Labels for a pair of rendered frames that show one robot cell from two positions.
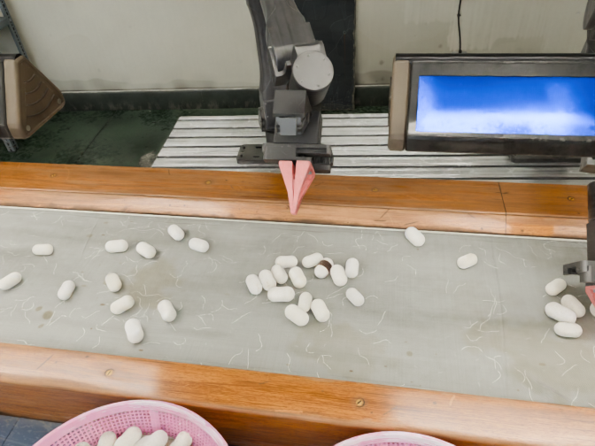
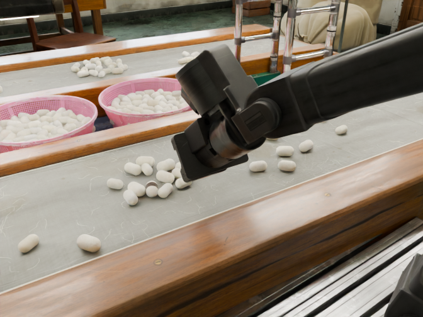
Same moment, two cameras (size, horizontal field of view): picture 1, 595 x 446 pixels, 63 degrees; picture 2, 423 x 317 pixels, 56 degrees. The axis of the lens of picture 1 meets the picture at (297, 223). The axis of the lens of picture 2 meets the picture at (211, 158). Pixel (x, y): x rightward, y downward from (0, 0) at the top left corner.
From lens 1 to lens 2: 1.07 m
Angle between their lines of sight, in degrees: 100
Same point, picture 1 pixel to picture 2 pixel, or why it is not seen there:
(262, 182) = (281, 216)
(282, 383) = (123, 133)
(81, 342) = not seen: hidden behind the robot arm
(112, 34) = not seen: outside the picture
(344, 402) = (87, 138)
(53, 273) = (314, 130)
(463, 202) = (39, 294)
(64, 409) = not seen: hidden behind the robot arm
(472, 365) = (19, 188)
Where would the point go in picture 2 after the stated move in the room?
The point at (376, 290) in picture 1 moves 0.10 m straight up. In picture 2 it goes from (103, 199) to (94, 148)
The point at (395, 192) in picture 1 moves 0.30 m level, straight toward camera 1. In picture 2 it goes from (132, 269) to (80, 164)
